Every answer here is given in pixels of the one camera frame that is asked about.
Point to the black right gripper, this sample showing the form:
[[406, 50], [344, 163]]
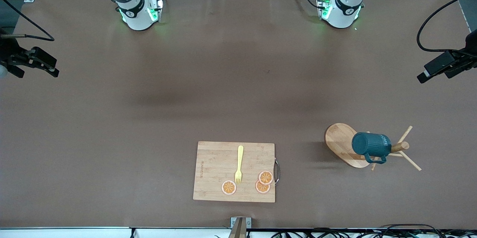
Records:
[[8, 53]]

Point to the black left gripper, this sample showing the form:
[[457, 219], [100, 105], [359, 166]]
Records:
[[463, 60]]

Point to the dark green mug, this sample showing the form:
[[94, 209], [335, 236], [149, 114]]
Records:
[[369, 144]]

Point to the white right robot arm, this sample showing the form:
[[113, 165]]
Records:
[[138, 18]]

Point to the wooden mug tree rack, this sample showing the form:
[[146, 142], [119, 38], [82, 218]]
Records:
[[337, 141]]

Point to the brown table cover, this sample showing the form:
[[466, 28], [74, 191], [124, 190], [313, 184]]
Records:
[[111, 163]]

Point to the orange slice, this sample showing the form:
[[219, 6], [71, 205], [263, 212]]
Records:
[[261, 188], [265, 177], [228, 187]]

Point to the wooden cutting board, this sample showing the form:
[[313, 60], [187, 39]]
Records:
[[216, 171]]

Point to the yellow plastic fork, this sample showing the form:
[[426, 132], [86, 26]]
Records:
[[240, 156]]

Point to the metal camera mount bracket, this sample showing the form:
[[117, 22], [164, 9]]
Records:
[[238, 230]]

